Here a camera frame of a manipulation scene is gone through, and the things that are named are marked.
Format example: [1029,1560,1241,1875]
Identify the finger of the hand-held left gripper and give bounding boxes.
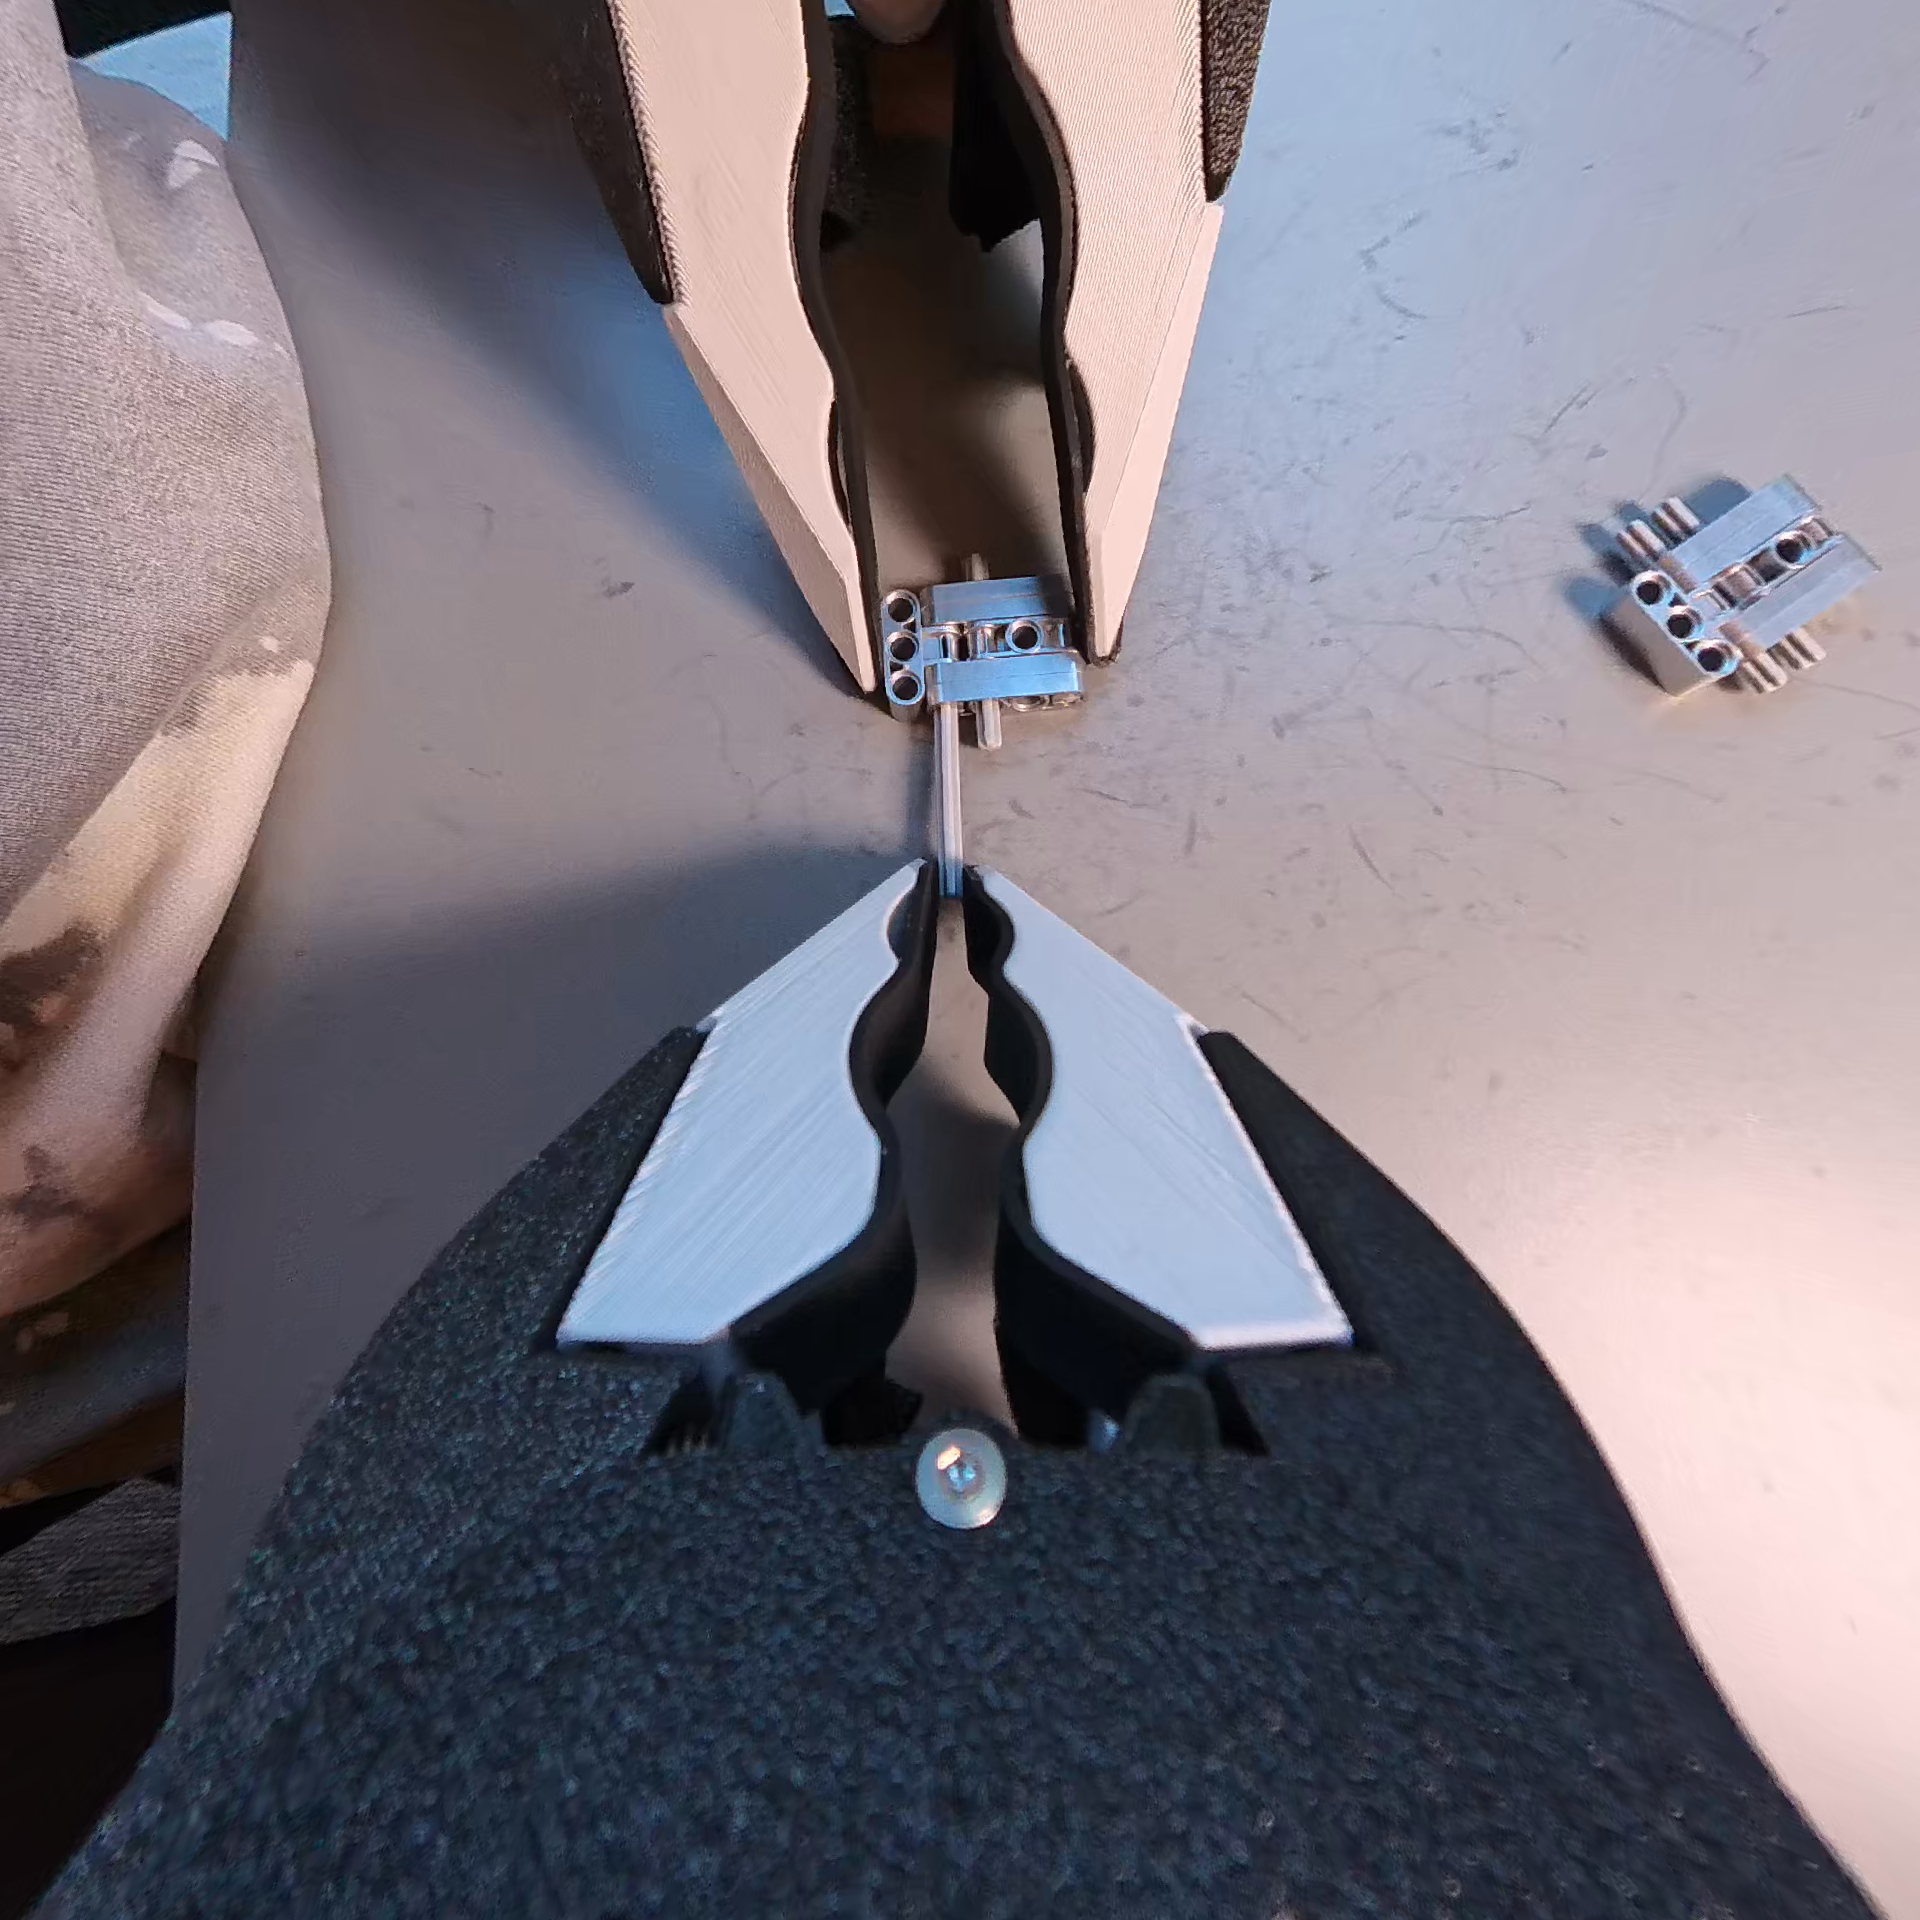
[989,0,1229,665]
[608,0,888,699]

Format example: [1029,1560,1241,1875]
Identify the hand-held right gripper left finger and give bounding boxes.
[551,860,943,1420]

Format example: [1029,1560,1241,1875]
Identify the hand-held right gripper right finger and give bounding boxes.
[960,866,1356,1453]

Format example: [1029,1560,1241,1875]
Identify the chrome T-shaped connector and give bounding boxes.
[881,587,962,711]

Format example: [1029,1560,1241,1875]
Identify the chrome beam assembly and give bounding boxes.
[1587,475,1882,699]

